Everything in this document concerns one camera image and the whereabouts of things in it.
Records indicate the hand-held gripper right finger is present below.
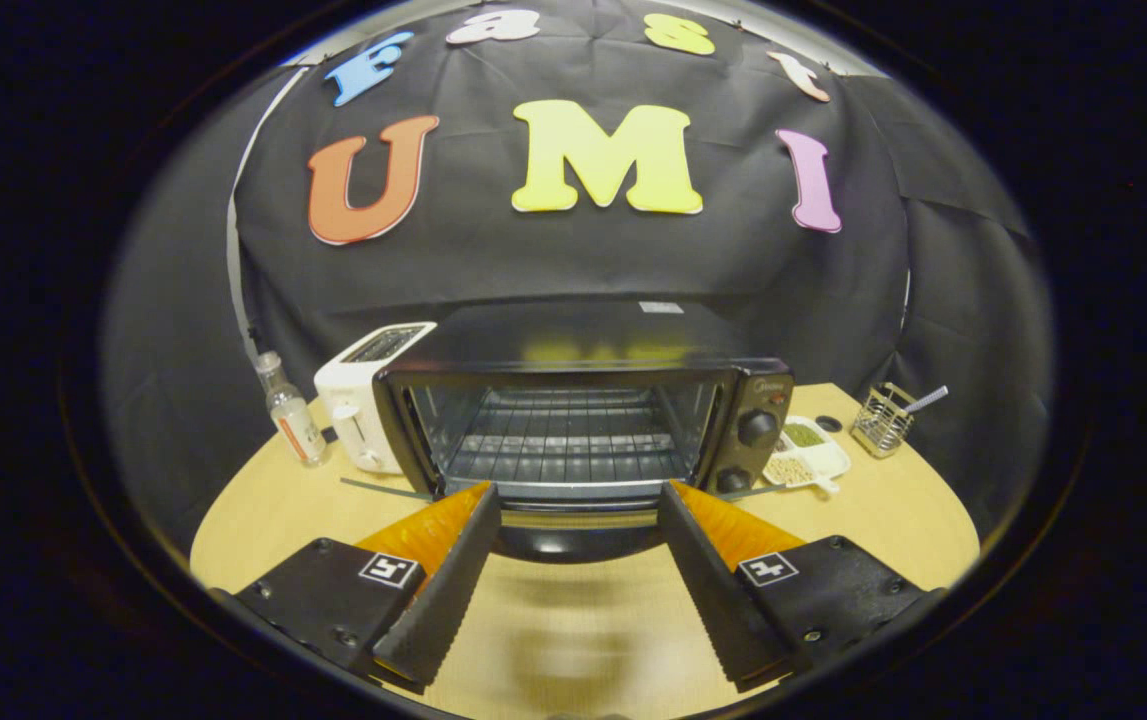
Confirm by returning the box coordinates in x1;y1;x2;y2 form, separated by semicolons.
658;480;944;694

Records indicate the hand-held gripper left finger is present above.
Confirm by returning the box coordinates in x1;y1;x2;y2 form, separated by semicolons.
208;482;502;694

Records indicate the black toaster oven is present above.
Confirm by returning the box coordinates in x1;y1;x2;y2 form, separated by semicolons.
340;300;796;564

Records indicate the white toaster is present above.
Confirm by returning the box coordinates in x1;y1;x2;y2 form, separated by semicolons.
314;321;438;475

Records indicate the white divided seed dish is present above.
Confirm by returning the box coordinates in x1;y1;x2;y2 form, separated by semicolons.
761;415;852;496

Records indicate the small clear bottle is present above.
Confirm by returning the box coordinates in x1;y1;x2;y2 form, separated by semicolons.
254;351;329;468

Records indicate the black backdrop cloth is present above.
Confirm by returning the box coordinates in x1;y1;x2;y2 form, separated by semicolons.
98;0;1056;561

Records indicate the metal wire basket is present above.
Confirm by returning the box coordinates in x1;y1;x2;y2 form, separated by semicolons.
850;382;917;460

